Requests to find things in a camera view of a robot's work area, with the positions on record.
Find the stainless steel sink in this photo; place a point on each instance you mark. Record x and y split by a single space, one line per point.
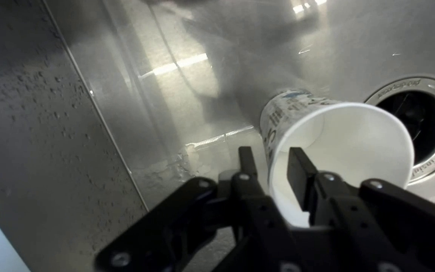
127 76

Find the printed white paper cup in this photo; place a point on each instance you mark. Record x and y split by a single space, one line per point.
348 146

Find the round sink drain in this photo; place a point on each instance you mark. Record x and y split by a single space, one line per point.
419 122

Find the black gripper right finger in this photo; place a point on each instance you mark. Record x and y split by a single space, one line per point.
369 227

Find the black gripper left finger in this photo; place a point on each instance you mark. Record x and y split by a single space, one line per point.
248 212

